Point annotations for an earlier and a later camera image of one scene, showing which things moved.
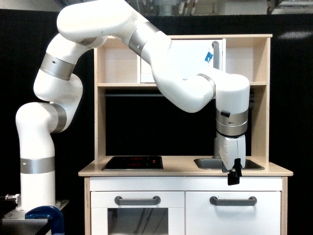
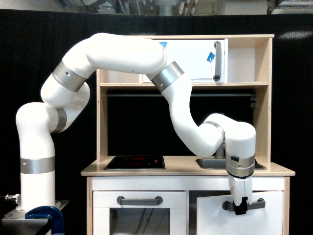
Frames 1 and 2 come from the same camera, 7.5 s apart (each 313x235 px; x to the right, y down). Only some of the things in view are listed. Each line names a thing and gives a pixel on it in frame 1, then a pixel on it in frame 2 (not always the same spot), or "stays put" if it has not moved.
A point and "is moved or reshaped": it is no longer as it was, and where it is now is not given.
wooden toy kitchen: [157, 169] stays put
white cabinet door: [203, 217] is moved or reshaped
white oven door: [107, 218] stays put
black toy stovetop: [134, 163] stays put
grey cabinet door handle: [251, 201] -> [260, 203]
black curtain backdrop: [145, 122] stays put
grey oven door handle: [155, 200] stays put
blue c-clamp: [48, 212] stays put
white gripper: [230, 150] -> [241, 191]
